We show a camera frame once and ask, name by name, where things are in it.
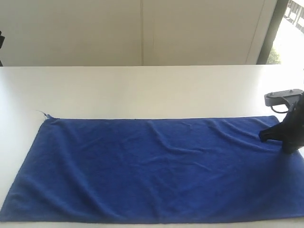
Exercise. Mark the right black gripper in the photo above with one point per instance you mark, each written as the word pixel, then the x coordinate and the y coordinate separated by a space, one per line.
pixel 293 125

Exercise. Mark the blue microfibre towel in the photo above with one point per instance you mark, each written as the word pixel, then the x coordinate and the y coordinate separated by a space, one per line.
pixel 204 170

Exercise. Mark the dark window frame post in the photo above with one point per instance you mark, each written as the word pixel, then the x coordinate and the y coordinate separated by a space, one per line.
pixel 271 33

